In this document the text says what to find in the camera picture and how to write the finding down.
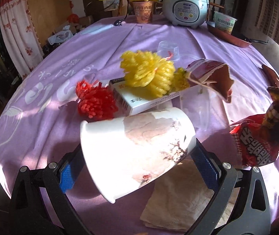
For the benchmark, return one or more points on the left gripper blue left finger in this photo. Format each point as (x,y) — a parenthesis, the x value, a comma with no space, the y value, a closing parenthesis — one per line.
(71,166)

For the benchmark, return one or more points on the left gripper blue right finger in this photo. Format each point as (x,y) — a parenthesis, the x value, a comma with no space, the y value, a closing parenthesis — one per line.
(207,167)

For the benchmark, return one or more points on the beige paper napkin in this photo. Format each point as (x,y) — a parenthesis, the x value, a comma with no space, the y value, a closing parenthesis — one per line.
(178,199)

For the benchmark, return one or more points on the red snack bag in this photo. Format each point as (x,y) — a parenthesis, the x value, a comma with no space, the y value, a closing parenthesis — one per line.
(257,136)

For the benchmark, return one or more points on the white paper cup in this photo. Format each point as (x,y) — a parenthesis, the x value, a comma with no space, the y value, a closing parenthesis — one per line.
(124,154)

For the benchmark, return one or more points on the red foam fruit net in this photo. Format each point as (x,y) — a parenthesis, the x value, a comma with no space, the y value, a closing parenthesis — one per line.
(95,101)

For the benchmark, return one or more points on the torn red brown paper packaging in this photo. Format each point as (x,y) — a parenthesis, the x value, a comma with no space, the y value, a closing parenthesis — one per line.
(213,75)

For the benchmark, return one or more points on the white medicine box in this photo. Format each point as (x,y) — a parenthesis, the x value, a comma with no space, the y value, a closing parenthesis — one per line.
(131,101)

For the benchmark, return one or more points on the yellow foam fruit net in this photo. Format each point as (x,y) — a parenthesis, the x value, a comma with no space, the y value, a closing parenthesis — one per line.
(157,75)

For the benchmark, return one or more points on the clear plastic cup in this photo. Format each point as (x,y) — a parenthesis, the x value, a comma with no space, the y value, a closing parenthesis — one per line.
(168,50)

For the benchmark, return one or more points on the purple tablecloth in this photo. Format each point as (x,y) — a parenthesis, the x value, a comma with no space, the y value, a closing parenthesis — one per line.
(41,123)

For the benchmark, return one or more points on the red frying pan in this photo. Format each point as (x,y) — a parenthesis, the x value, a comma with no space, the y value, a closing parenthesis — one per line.
(236,39)

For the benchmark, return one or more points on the green instant noodle cup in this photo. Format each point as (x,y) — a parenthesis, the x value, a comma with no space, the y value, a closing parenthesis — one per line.
(224,22)

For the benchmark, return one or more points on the white red floral curtain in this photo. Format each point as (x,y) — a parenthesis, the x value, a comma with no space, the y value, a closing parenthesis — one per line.
(19,36)

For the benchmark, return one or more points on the white plastic bag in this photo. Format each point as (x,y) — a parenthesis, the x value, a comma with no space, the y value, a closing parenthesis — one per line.
(60,37)

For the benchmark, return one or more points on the light green rice cooker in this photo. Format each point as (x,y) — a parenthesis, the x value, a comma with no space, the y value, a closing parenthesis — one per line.
(189,13)

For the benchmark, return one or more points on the brown instant noodle cup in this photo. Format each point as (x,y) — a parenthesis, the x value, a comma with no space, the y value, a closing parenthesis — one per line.
(143,11)

